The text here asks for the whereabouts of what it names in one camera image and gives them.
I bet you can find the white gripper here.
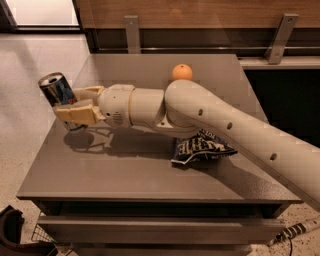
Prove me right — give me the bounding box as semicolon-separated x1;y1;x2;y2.
53;84;135;128

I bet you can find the silver blue redbull can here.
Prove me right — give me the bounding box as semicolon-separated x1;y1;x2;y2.
38;72;77;115

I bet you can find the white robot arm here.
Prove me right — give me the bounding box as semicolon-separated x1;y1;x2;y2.
53;80;320;210

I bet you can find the grey drawer cabinet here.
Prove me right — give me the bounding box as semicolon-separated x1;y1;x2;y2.
16;53;307;256

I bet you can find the orange fruit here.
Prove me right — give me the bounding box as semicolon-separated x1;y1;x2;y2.
172;64;193;80

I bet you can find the blue chips bag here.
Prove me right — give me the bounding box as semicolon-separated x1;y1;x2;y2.
171;129;237;165

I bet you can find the dark brown chair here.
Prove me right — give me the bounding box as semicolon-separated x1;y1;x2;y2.
0;205;58;256

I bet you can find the left metal bracket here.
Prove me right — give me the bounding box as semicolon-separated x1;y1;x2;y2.
124;15;141;54

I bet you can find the metal bracket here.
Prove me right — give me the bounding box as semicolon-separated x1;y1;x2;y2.
124;15;141;54
265;13;299;65

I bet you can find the wire basket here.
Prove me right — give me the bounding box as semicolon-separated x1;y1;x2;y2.
31;224;73;256

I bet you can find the right metal bracket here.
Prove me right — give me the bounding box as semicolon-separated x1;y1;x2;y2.
265;13;299;65

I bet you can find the striped cable hose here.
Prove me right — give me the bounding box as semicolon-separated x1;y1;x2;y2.
267;218;320;248

